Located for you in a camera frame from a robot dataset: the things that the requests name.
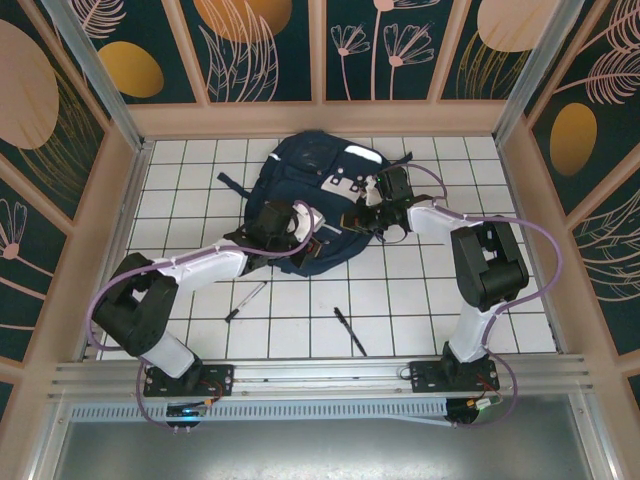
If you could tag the navy blue backpack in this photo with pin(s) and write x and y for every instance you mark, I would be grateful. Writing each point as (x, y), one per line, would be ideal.
(300, 165)

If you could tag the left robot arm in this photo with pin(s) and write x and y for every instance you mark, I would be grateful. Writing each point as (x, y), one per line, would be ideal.
(135, 315)

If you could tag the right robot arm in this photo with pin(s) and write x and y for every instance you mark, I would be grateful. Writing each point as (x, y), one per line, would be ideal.
(490, 265)

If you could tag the silver pen with black cap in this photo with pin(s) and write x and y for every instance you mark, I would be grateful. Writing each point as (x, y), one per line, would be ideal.
(245, 301)

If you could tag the grey metal sheet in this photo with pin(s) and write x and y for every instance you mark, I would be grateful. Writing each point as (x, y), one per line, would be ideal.
(320, 455)

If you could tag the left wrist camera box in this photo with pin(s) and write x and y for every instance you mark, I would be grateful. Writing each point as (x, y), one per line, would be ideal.
(307, 225)

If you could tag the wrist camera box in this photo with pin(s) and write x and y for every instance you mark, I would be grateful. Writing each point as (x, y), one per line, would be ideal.
(372, 192)
(307, 225)

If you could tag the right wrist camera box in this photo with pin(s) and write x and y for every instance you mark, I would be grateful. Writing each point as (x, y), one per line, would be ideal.
(372, 192)

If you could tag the aluminium mounting rail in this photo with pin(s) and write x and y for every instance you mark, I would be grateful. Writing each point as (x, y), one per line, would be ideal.
(320, 375)

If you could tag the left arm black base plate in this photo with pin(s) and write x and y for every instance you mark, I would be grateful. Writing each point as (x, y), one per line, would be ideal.
(220, 377)

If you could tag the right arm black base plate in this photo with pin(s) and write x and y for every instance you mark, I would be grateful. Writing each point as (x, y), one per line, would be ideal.
(425, 377)

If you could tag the aluminium corner post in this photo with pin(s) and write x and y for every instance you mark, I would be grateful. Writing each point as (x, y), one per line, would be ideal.
(97, 75)
(537, 75)

